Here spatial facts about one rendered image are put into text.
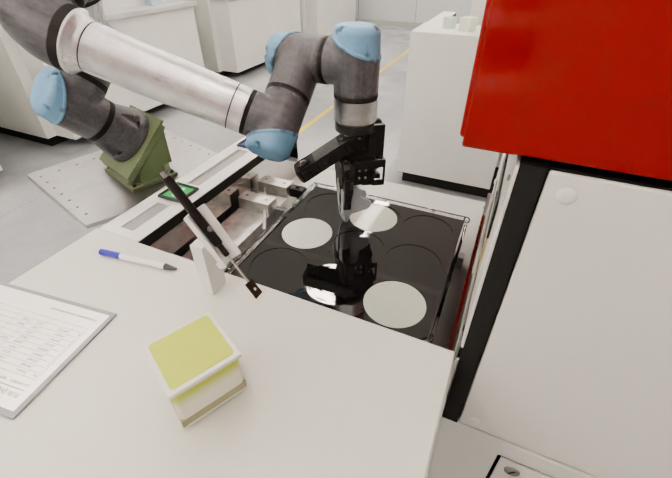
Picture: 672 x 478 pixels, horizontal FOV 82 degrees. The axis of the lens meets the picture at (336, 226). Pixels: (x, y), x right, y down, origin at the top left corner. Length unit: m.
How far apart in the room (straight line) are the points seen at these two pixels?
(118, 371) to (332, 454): 0.27
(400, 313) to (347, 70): 0.39
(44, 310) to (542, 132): 0.62
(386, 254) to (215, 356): 0.40
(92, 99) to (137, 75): 0.48
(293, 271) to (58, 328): 0.34
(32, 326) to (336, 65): 0.55
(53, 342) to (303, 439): 0.34
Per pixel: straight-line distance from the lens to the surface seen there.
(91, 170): 1.38
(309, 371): 0.48
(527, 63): 0.33
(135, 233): 0.76
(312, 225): 0.80
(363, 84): 0.65
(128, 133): 1.17
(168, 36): 4.43
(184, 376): 0.42
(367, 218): 0.82
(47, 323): 0.64
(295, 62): 0.67
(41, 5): 0.73
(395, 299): 0.65
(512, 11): 0.33
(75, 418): 0.53
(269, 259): 0.72
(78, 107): 1.13
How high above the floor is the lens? 1.37
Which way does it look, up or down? 36 degrees down
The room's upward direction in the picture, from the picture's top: straight up
